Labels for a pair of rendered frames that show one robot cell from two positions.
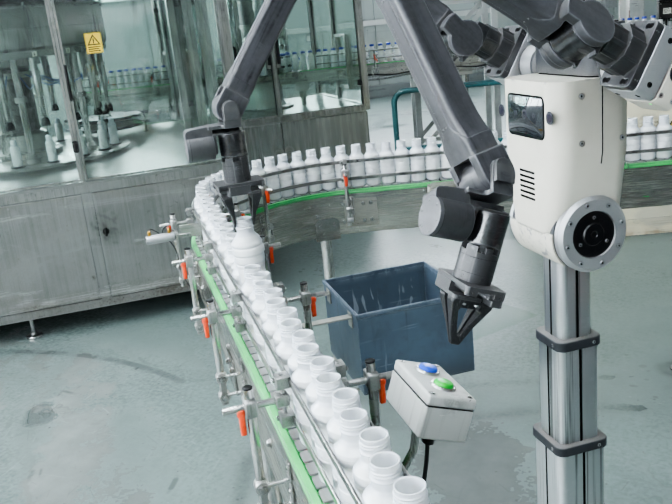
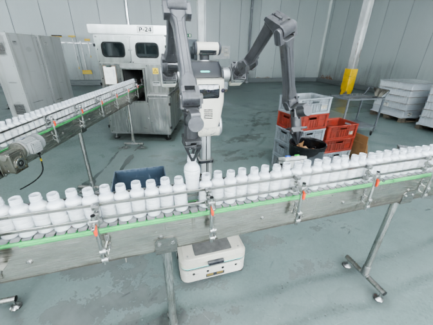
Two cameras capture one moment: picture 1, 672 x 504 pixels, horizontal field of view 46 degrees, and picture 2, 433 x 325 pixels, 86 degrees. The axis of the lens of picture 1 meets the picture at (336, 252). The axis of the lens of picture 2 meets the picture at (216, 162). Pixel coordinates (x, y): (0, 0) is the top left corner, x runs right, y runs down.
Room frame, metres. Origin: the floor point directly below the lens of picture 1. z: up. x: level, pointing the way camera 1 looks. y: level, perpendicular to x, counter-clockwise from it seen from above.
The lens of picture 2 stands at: (1.59, 1.09, 1.66)
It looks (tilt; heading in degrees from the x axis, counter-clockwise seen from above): 26 degrees down; 267
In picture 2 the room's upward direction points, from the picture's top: 1 degrees clockwise
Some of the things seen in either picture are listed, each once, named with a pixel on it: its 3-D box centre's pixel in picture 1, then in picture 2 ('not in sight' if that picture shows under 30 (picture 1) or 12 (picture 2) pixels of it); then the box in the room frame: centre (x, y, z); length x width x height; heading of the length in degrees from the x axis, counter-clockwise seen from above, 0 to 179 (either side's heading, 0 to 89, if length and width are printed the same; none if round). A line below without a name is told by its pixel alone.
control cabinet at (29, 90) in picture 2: not in sight; (24, 79); (5.75, -4.66, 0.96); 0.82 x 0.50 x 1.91; 87
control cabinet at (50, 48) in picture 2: not in sight; (50, 75); (5.69, -5.56, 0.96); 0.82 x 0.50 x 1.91; 87
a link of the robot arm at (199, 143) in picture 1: (211, 130); (193, 111); (1.64, 0.23, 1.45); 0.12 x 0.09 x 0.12; 105
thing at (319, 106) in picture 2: not in sight; (304, 103); (0.21, -2.20, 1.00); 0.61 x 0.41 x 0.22; 22
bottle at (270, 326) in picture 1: (280, 341); (252, 183); (1.37, 0.12, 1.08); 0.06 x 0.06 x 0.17
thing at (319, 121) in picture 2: not in sight; (302, 118); (0.20, -2.21, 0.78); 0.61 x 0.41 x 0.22; 21
